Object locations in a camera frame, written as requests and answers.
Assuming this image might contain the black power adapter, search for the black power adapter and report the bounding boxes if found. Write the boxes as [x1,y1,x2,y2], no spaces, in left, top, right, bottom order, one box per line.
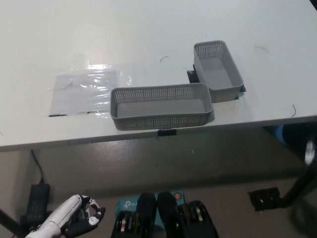
[26,183,51,220]

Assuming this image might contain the clear plastic sheet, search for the clear plastic sheet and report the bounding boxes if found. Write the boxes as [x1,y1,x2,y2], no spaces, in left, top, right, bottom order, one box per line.
[48,49,133,117]

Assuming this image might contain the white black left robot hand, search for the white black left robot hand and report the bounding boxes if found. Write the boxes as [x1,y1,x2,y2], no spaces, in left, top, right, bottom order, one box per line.
[26,194,106,238]

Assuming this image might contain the teal router box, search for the teal router box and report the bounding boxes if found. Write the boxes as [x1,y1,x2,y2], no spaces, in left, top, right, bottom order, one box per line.
[114,190,185,227]

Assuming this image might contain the black floor plate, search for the black floor plate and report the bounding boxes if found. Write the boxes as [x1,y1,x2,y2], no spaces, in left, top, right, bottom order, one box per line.
[248,186,282,212]

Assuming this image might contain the blue object under table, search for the blue object under table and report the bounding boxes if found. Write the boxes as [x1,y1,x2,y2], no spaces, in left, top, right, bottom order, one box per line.
[273,125,286,144]

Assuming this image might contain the black power cable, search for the black power cable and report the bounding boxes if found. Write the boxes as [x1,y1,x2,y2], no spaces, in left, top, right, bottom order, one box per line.
[30,149,46,185]

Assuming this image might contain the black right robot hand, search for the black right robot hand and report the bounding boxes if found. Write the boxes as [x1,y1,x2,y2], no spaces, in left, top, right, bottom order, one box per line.
[305,140,317,165]

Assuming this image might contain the long grey perforated basket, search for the long grey perforated basket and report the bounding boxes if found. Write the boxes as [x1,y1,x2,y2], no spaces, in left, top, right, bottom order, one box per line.
[110,83,213,131]

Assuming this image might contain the black tape piece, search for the black tape piece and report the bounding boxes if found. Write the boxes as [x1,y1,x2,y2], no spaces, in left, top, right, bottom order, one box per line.
[157,128,177,137]

